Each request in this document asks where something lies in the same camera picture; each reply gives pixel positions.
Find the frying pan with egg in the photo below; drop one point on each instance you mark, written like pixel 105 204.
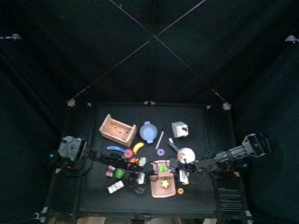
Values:
pixel 186 154

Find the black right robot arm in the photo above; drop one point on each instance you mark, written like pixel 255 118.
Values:
pixel 233 153

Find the white text label sticker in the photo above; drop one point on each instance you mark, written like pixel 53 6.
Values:
pixel 229 199

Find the pink toy tray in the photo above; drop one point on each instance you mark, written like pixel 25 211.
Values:
pixel 162 191

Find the blue curved toy piece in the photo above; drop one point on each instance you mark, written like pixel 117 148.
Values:
pixel 114 148

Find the yellow toy star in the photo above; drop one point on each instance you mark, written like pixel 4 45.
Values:
pixel 165 184

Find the open wooden crate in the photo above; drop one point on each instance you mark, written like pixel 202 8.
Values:
pixel 116 131

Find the black round toy burner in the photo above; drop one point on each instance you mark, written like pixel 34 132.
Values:
pixel 137 188

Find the blue toy pot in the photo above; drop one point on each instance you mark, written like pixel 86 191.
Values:
pixel 148 131

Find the orange toy food piece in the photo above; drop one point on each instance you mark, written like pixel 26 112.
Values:
pixel 133 160

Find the metal frame middle bracket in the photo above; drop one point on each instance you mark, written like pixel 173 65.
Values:
pixel 148 102

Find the white grey knife holder block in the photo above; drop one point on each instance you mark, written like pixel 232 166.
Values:
pixel 178 129

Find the white striped small box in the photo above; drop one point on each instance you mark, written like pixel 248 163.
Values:
pixel 114 187

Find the grey frame clamp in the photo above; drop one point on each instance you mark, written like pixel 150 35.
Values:
pixel 291 38
pixel 13 37

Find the metal frame corner bracket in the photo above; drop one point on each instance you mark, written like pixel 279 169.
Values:
pixel 225 106
pixel 70 102

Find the green toy cup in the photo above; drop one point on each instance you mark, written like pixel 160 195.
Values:
pixel 118 173

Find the yellow toy banana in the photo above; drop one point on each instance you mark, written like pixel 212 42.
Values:
pixel 137 147

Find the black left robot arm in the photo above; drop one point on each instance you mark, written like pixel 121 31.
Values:
pixel 101 157

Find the cream toy butter block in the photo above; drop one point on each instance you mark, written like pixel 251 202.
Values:
pixel 184 178

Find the pink toy cube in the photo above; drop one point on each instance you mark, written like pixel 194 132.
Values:
pixel 110 167

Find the thin white toy knife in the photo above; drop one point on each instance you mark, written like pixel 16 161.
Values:
pixel 160 139

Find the purple toy gear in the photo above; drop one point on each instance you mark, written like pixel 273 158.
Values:
pixel 160 152

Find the red toy cube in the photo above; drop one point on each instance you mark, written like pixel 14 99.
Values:
pixel 108 173

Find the green toy food piece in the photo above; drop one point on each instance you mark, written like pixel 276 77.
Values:
pixel 162 168

